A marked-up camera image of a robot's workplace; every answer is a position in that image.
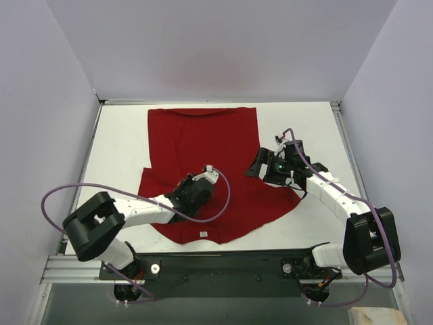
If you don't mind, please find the red t-shirt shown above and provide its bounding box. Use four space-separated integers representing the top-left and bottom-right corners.
138 108 300 244

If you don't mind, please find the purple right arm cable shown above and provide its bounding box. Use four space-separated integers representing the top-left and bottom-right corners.
277 127 398 307

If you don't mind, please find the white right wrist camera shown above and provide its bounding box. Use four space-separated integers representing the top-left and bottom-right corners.
274 131 287 156

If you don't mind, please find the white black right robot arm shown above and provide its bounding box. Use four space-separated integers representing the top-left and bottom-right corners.
245 140 401 275

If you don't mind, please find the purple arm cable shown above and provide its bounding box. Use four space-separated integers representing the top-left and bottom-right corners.
40 165 233 304
277 127 398 307

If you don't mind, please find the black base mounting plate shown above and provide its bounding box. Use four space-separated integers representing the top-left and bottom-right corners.
97 248 344 299

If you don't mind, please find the beige tissue pack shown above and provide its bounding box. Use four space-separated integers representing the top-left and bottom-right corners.
348 307 407 325

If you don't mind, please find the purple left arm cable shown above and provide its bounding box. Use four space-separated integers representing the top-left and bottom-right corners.
40 165 233 304

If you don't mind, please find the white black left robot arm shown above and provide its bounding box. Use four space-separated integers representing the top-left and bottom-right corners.
62 171 219 279

